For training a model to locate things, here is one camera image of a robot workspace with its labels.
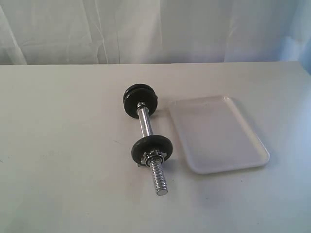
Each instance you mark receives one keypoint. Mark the black weight plate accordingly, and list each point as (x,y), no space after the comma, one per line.
(148,143)
(131,107)
(139,92)

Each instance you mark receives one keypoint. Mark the chrome spin-lock collar nut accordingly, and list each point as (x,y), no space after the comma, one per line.
(155,154)

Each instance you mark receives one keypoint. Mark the chrome threaded dumbbell bar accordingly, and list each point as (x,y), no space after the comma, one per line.
(159,181)

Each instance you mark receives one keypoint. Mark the white rectangular plastic tray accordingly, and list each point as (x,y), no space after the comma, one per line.
(215,136)

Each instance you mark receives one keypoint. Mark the white backdrop curtain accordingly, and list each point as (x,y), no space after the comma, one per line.
(153,31)

